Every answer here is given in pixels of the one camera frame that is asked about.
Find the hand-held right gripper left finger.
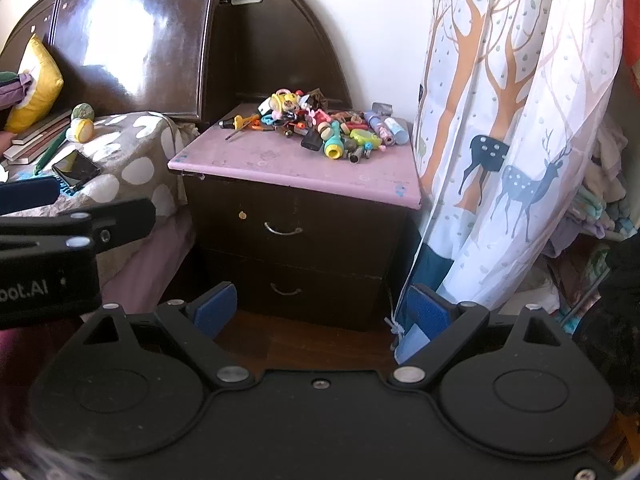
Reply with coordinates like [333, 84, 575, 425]
[85, 281, 256, 391]

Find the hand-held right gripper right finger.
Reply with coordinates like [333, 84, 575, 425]
[389, 283, 563, 390]

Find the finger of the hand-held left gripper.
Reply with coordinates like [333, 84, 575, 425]
[0, 176, 62, 217]
[0, 198, 157, 257]

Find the pile of small toys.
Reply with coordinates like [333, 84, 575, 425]
[257, 87, 412, 166]

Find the dark plain drawer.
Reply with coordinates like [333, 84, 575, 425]
[199, 249, 387, 332]

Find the white-edged book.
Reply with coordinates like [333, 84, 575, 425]
[2, 127, 68, 165]

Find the green pen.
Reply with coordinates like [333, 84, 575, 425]
[33, 127, 69, 176]

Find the pink bed sheet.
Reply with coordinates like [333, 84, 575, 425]
[95, 206, 197, 314]

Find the black smartphone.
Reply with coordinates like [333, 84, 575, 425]
[51, 149, 101, 192]

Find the brown white-spotted blanket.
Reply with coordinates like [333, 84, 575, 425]
[0, 112, 202, 261]

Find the brown book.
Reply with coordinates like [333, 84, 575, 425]
[11, 109, 72, 145]

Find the purple cloth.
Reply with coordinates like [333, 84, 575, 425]
[0, 71, 34, 112]

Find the yellow pillow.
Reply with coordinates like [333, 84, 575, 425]
[4, 33, 65, 134]

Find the orange black screwdriver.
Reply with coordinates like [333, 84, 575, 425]
[218, 114, 261, 142]

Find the dark nightstand with pink top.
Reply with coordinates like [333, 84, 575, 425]
[167, 102, 424, 334]

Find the dark wooden headboard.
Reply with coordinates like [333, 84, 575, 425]
[0, 0, 354, 134]

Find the deer print fabric cover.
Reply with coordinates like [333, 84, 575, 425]
[394, 0, 627, 367]

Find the pile of folded clothes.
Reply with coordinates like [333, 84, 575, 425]
[544, 114, 632, 312]

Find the red cloth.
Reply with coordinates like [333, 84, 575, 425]
[619, 0, 640, 87]

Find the white cord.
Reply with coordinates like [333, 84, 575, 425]
[383, 280, 407, 349]

